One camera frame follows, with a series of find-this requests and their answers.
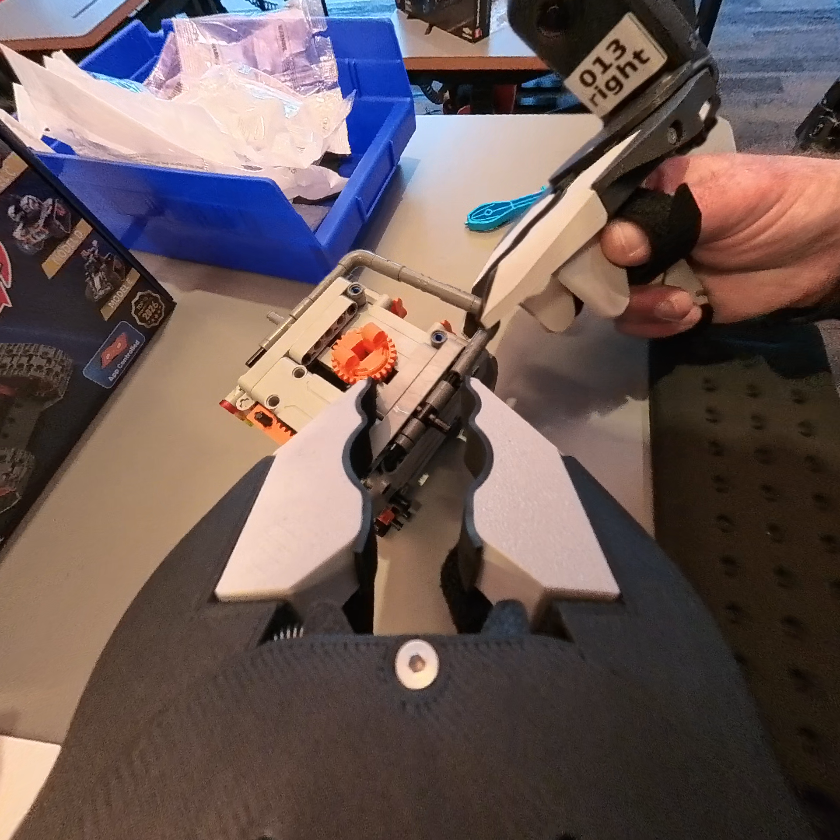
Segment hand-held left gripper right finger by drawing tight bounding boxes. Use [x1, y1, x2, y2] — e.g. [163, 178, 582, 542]
[460, 381, 622, 634]

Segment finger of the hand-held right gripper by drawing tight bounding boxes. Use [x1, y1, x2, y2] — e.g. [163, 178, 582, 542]
[470, 171, 601, 329]

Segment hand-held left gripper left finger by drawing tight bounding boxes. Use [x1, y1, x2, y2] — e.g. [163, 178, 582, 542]
[214, 384, 382, 634]

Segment teal plastic tool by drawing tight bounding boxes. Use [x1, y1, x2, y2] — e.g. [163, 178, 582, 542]
[466, 188, 552, 235]

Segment grey white toy robot model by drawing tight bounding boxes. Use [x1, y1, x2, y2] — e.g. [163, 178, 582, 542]
[221, 250, 506, 539]

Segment grey axle rod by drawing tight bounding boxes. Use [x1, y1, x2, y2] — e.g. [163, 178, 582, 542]
[247, 269, 358, 371]
[381, 326, 497, 480]

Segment person's right hand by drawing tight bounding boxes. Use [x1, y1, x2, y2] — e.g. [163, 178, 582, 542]
[602, 151, 840, 340]

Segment wooden background desk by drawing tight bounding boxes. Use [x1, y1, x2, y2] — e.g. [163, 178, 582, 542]
[394, 7, 552, 82]

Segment black perforated pad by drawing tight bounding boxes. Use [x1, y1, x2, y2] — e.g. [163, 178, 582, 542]
[650, 322, 840, 815]

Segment black toy kit box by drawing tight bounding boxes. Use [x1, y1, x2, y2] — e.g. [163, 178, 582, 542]
[401, 0, 493, 38]

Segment blue robot kit box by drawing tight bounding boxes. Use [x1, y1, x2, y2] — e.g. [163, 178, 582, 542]
[0, 112, 175, 546]

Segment blue storage bin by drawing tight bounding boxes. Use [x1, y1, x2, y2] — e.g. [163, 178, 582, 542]
[37, 16, 418, 283]

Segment clear plastic bags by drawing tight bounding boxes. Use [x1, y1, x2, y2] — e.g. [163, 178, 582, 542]
[0, 14, 358, 204]

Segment grey background table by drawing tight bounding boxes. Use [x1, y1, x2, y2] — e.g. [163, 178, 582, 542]
[0, 0, 145, 53]

